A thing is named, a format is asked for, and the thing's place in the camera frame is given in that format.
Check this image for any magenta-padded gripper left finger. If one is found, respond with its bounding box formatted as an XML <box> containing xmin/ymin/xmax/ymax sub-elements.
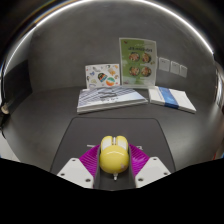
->
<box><xmin>56</xmin><ymin>143</ymin><xmax>102</xmax><ymax>190</ymax></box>

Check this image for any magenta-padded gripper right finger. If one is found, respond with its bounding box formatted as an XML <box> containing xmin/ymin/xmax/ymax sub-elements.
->
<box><xmin>128</xmin><ymin>143</ymin><xmax>172</xmax><ymax>189</ymax></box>

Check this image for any yellow computer mouse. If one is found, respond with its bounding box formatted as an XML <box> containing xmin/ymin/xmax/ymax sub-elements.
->
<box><xmin>98</xmin><ymin>134</ymin><xmax>131</xmax><ymax>182</ymax></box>

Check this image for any black mouse pad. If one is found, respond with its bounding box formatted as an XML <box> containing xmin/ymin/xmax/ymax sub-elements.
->
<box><xmin>49</xmin><ymin>116</ymin><xmax>177</xmax><ymax>175</ymax></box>

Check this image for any white book with blue stripe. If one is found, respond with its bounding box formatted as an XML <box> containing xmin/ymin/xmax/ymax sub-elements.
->
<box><xmin>147</xmin><ymin>85</ymin><xmax>197</xmax><ymax>115</ymax></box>

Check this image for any grey-covered book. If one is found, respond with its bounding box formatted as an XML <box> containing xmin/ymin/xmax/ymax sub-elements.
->
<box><xmin>76</xmin><ymin>87</ymin><xmax>149</xmax><ymax>115</ymax></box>

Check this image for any white sticker sheet card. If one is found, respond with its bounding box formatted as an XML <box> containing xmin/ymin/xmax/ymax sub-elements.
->
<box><xmin>84</xmin><ymin>63</ymin><xmax>121</xmax><ymax>90</ymax></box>

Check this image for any green printed leaflet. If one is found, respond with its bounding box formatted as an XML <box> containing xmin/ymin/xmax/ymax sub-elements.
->
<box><xmin>118</xmin><ymin>37</ymin><xmax>158</xmax><ymax>89</ymax></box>

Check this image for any white wall socket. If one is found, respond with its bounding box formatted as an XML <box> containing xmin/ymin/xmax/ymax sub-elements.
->
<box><xmin>170</xmin><ymin>60</ymin><xmax>181</xmax><ymax>75</ymax></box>
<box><xmin>158</xmin><ymin>57</ymin><xmax>171</xmax><ymax>72</ymax></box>
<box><xmin>179</xmin><ymin>64</ymin><xmax>189</xmax><ymax>79</ymax></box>

